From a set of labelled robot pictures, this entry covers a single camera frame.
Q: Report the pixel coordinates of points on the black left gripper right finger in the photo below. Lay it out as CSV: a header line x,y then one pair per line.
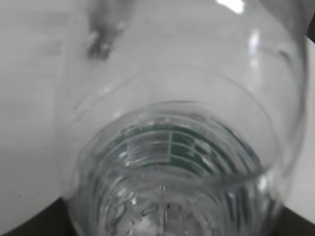
x,y
292,224

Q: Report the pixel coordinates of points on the clear Cestbon water bottle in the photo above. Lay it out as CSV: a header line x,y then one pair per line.
x,y
180,117

